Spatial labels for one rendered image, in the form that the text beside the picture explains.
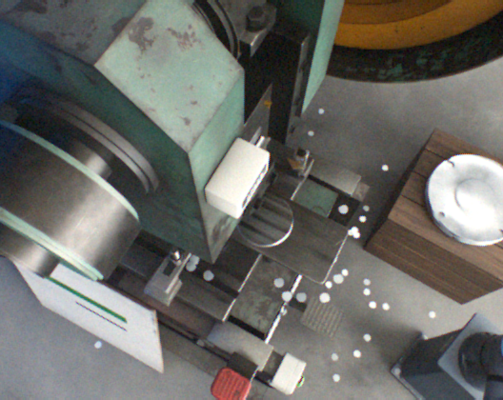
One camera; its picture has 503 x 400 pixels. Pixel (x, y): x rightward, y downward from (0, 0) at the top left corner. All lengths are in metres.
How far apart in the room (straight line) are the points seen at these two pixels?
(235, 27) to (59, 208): 0.25
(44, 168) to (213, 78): 0.16
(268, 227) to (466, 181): 0.81
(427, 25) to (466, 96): 1.42
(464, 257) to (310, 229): 0.68
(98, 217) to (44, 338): 1.49
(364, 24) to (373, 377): 1.23
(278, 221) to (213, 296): 0.22
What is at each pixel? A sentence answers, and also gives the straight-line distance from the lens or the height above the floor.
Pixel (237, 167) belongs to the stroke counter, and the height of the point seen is 1.33.
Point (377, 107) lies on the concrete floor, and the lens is 2.20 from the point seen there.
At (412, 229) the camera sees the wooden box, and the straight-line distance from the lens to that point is 1.61.
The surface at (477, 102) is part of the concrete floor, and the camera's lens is 2.36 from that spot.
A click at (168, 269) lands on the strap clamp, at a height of 0.76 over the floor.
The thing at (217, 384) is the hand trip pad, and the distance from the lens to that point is 1.04.
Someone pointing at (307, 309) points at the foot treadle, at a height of 0.16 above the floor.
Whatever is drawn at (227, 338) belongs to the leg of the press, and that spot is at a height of 0.64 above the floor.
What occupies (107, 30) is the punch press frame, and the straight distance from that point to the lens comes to 0.40.
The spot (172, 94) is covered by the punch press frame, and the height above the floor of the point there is 1.46.
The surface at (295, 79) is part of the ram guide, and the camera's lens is 0.74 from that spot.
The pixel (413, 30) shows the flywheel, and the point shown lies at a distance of 0.96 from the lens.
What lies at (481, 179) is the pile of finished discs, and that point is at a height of 0.38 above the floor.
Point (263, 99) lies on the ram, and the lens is 0.76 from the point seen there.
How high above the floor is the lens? 1.80
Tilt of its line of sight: 68 degrees down
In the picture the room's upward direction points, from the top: 3 degrees clockwise
